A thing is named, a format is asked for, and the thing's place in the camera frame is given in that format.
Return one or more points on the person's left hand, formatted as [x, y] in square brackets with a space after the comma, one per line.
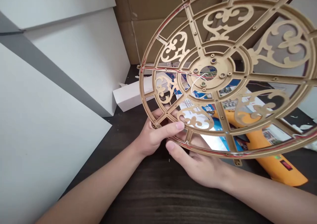
[153, 134]

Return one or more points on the person's right hand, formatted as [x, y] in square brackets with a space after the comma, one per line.
[200, 169]

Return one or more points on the gold ornate round frame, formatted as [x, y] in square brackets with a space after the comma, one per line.
[247, 56]

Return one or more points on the printed colourful paper sheets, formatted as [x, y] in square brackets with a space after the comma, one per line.
[220, 138]

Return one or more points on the small white box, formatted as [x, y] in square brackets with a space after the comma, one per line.
[126, 97]

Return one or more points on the orange hot glue gun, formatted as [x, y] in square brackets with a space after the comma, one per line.
[275, 162]

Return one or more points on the large white carton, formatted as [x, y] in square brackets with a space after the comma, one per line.
[37, 134]
[57, 3]
[79, 55]

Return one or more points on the white paper scraps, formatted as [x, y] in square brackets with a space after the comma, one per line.
[303, 127]

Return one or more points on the brown cardboard box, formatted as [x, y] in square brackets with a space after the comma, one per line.
[148, 11]

